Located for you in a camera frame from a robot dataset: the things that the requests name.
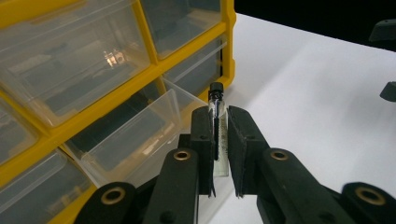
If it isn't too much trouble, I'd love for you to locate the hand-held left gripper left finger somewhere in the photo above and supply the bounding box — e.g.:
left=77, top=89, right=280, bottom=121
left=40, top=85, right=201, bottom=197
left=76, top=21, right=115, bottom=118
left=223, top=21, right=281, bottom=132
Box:
left=178, top=105, right=218, bottom=199

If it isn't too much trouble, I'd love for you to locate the grid of clear plastic drawers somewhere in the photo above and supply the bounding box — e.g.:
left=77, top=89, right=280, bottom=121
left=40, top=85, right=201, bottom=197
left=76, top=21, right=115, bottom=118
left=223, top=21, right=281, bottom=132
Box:
left=0, top=0, right=227, bottom=224

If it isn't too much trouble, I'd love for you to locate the yellow black organizer cabinet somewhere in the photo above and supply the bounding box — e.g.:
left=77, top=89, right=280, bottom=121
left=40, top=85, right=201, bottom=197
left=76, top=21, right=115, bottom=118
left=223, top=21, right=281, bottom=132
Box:
left=0, top=0, right=236, bottom=224

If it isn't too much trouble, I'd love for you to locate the transparent pull-out drawer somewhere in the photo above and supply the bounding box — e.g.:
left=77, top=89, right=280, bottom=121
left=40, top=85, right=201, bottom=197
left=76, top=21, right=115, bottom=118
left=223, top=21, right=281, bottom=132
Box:
left=60, top=77, right=208, bottom=189

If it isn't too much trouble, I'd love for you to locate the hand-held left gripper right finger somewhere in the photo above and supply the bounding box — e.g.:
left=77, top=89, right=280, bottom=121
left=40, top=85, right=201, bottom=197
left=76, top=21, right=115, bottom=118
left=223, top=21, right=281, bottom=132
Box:
left=227, top=105, right=271, bottom=199

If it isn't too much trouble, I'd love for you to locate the small black screw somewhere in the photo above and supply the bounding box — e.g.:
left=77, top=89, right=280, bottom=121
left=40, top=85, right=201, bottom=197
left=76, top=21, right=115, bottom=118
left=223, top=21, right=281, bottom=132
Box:
left=207, top=81, right=231, bottom=178

